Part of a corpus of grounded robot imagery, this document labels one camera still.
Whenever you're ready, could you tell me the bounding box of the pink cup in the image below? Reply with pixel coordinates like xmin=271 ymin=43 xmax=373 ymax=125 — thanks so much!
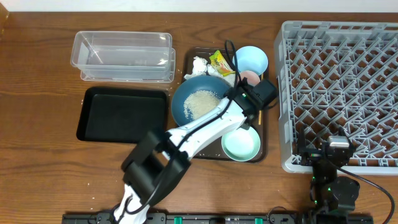
xmin=240 ymin=70 xmax=261 ymax=86

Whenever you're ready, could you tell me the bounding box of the dark blue plate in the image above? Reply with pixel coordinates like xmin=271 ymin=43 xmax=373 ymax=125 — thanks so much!
xmin=171 ymin=75 xmax=230 ymax=126

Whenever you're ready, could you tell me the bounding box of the pile of rice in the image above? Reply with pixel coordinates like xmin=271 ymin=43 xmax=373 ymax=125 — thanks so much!
xmin=183 ymin=90 xmax=220 ymax=120

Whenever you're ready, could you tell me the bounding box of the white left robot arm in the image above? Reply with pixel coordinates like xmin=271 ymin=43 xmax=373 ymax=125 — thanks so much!
xmin=113 ymin=83 xmax=270 ymax=223

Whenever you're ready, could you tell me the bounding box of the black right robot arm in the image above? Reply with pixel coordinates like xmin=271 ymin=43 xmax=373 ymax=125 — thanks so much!
xmin=296 ymin=128 xmax=360 ymax=223

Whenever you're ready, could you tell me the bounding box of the grey dishwasher rack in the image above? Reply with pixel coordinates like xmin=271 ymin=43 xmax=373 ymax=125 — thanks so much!
xmin=274 ymin=21 xmax=397 ymax=175

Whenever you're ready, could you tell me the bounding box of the crumpled white napkin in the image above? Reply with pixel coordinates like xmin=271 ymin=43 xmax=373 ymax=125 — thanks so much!
xmin=207 ymin=64 xmax=235 ymax=86

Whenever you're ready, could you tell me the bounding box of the wooden chopstick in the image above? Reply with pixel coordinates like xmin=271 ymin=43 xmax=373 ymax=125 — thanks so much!
xmin=258 ymin=73 xmax=264 ymax=126

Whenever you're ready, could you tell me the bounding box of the light blue bowl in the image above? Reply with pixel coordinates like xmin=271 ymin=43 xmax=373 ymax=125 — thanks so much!
xmin=233 ymin=46 xmax=269 ymax=76

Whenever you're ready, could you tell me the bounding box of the mint green bowl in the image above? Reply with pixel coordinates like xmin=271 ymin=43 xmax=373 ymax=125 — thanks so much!
xmin=221 ymin=127 xmax=261 ymax=162

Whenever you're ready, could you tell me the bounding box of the yellow green snack wrapper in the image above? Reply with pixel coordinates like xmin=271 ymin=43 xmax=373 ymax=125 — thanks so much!
xmin=210 ymin=50 xmax=235 ymax=77

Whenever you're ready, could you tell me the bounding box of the crumpled white tissue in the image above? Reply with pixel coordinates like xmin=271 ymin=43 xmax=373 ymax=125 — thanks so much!
xmin=184 ymin=56 xmax=208 ymax=80

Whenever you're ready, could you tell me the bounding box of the brown serving tray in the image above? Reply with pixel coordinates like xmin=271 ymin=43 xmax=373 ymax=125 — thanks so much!
xmin=183 ymin=47 xmax=268 ymax=163

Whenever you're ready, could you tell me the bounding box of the black rectangular tray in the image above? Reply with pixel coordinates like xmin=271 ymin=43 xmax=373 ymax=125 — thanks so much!
xmin=76 ymin=86 xmax=168 ymax=143

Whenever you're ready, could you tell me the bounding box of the clear plastic bin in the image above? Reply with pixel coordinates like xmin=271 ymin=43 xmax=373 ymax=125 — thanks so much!
xmin=70 ymin=31 xmax=176 ymax=83

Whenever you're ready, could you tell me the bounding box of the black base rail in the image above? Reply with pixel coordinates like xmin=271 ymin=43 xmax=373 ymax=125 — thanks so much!
xmin=62 ymin=212 xmax=300 ymax=224

